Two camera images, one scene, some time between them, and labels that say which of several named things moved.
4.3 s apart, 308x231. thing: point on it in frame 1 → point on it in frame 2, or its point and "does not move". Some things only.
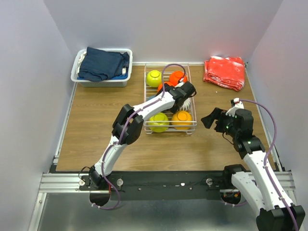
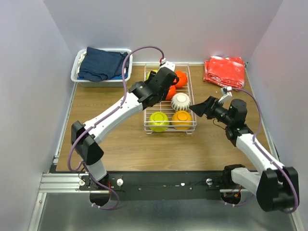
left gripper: [173, 110] → [165, 93]
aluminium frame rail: [52, 182] does not move
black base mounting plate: [161, 185] does not move
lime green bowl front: [159, 122] does not move
